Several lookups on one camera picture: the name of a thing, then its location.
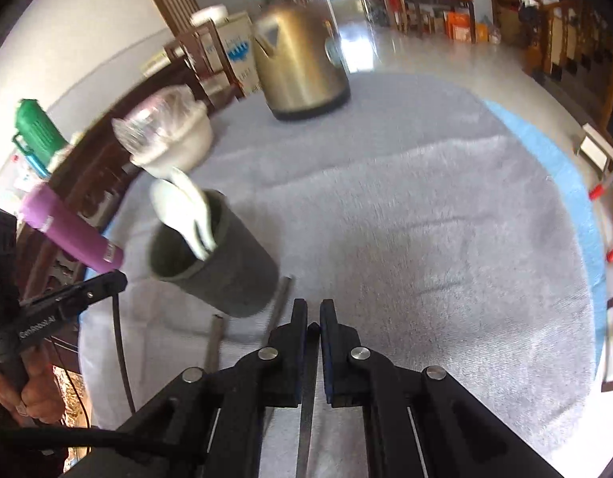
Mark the white and blue cardboard box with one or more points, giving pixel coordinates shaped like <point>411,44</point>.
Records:
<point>236,45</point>

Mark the white foam container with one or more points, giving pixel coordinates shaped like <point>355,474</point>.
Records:
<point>209,13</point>

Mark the person's left hand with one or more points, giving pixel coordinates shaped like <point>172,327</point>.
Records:
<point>40,391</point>

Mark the gold electric kettle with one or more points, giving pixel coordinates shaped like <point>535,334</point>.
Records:
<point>296,59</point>

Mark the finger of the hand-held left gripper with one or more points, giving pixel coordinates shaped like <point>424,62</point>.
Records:
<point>87,291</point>

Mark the white bowl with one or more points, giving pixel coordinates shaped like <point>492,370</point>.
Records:
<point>192,139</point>

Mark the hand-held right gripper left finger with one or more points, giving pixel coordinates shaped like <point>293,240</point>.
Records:
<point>292,343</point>

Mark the green thermos jug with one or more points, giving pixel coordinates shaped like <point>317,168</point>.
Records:
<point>37,129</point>

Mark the purple thermos bottle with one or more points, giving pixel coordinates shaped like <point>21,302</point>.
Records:
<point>72,234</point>

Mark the white plastic spoon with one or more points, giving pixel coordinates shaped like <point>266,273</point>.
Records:
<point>167,204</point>
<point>189,186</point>

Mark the white step stool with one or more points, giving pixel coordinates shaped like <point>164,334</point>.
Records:
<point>596,147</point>

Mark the dark utensil holder cup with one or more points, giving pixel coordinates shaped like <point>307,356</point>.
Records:
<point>227,269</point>

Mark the wooden stair railing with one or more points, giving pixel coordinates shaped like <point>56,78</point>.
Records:
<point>575,45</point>

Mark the cream box appliance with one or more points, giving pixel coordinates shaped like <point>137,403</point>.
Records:
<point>157,62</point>

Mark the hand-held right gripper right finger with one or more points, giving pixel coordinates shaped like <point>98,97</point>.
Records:
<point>326,358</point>

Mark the black chopstick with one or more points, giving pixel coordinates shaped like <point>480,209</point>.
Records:
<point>281,301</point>
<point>306,433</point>

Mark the grey table cloth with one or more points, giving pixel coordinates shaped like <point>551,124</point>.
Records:
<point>411,209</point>

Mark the dark wooden side table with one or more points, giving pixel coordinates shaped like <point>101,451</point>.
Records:
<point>438,7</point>

